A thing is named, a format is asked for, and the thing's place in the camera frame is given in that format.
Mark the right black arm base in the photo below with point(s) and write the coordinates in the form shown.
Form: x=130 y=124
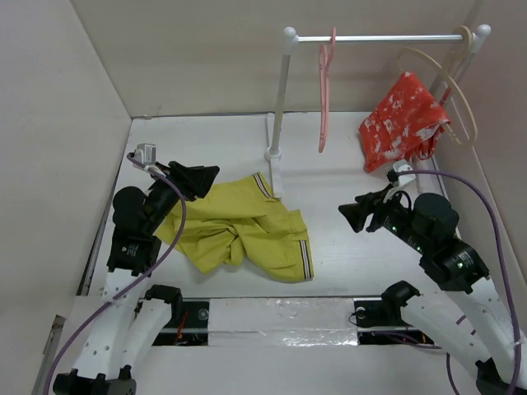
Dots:
x=377 y=328

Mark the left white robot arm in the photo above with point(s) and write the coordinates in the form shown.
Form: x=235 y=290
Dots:
x=123 y=329

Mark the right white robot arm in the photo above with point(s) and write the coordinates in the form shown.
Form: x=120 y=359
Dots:
x=428 y=225

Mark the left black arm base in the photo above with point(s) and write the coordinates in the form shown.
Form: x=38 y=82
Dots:
x=190 y=328

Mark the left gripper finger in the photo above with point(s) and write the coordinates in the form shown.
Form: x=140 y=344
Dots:
x=197 y=182
x=177 y=172

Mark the white clothes rack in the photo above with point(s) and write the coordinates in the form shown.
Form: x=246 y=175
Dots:
x=291 y=39

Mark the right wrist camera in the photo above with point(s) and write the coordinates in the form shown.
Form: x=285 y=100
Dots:
x=397 y=176

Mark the yellow-green trousers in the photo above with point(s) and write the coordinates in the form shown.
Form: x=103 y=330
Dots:
x=241 y=220

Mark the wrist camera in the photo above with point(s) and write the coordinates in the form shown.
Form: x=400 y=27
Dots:
x=397 y=176
x=145 y=154

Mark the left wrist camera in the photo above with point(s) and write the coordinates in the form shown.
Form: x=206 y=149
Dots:
x=145 y=154

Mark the silver tape strip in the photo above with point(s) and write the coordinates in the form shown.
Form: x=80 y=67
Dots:
x=296 y=322

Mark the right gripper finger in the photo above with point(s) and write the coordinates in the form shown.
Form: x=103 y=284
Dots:
x=356 y=214
x=371 y=199

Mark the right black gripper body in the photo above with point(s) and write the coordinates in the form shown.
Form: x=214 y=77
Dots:
x=393 y=216

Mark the pink plastic hanger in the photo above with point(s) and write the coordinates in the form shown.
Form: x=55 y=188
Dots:
x=326 y=54

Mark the beige wooden hanger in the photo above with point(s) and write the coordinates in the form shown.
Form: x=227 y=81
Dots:
x=456 y=62

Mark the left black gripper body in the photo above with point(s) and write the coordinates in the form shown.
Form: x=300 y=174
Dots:
x=165 y=196

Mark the red white patterned garment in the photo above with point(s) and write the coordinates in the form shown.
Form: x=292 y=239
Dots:
x=407 y=123

